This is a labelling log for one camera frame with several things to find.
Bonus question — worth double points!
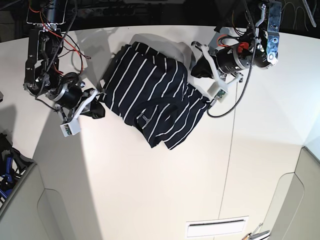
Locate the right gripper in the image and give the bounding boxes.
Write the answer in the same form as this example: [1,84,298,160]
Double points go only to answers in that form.
[51,80,106,123]

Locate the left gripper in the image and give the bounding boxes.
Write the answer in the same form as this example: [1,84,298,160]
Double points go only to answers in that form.
[191,42,250,81]

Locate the navy white striped T-shirt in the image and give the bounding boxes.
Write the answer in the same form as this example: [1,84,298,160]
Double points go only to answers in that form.
[99,41,209,150]

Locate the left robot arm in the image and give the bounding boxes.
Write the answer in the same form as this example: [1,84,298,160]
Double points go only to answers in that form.
[207,0,282,82]

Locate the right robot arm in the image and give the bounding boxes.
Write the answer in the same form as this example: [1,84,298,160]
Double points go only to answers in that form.
[23,0,105,123]

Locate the blue clamps in bin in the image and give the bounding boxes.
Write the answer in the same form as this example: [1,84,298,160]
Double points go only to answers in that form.
[0,133,33,204]

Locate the left beige partition panel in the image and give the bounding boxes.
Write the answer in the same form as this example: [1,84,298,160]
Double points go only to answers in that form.
[0,162,83,240]

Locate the beige partition panel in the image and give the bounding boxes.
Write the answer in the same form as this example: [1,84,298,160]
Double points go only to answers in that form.
[0,162,83,240]
[260,147,320,240]

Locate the white table grommet slot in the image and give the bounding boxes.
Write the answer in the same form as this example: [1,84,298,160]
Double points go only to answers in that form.
[185,216,249,239]

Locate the right beige partition panel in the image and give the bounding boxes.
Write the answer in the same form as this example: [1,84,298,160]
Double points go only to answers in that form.
[260,147,320,240]

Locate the tools at bottom edge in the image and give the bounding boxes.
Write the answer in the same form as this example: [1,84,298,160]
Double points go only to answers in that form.
[241,223,271,240]

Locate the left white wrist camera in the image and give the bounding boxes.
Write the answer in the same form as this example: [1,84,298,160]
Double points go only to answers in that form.
[207,81,229,103]

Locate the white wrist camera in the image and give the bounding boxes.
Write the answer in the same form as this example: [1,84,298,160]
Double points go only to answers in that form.
[207,81,229,103]
[60,119,81,137]

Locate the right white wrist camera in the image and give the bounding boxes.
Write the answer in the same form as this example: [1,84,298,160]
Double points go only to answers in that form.
[60,119,81,137]

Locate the braided camera cable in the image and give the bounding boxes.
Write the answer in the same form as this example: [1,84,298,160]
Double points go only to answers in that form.
[206,9,261,118]

